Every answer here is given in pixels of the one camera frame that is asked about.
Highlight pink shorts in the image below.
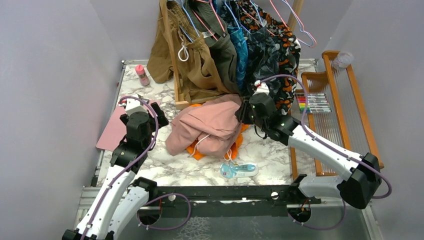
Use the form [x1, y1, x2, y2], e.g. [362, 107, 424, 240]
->
[165, 94, 247, 161]

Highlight pink wire hanger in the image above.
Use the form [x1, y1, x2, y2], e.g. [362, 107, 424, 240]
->
[269, 0, 317, 49]

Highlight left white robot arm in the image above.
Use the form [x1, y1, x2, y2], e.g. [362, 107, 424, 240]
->
[62, 99, 169, 240]

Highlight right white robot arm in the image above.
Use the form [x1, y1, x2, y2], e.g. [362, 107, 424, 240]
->
[235, 93, 383, 209]

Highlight dark leaf print shorts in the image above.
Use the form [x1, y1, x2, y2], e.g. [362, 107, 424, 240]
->
[231, 0, 282, 100]

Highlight orange camo hanging shorts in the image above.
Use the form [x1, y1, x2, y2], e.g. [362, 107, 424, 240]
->
[251, 1, 301, 115]

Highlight blue patterned hanging shorts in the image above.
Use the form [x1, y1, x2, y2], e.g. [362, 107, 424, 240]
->
[215, 0, 249, 92]

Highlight dark green hanging shorts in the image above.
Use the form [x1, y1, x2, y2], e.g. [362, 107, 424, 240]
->
[183, 0, 240, 94]

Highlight pink bottle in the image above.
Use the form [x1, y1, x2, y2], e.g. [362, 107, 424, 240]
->
[134, 64, 150, 87]

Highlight pink clipboard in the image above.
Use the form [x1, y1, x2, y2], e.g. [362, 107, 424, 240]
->
[96, 100, 158, 151]

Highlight packaged blue toothbrush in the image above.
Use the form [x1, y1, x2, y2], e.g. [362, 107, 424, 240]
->
[219, 163, 259, 179]

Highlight coloured marker set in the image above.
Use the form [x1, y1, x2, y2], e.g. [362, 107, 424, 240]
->
[296, 93, 332, 114]

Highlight wooden dish rack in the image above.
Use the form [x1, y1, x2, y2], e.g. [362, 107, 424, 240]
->
[298, 50, 381, 159]

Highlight clear plastic cup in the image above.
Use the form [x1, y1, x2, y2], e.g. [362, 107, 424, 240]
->
[331, 51, 355, 71]

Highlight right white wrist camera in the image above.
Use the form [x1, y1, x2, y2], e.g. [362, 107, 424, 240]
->
[253, 80, 270, 95]

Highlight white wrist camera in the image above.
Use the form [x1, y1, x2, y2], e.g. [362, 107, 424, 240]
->
[253, 80, 270, 95]
[118, 98, 148, 116]

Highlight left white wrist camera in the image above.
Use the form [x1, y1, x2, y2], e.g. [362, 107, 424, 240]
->
[118, 98, 148, 116]

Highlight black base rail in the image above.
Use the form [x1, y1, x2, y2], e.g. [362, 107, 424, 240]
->
[138, 183, 307, 219]

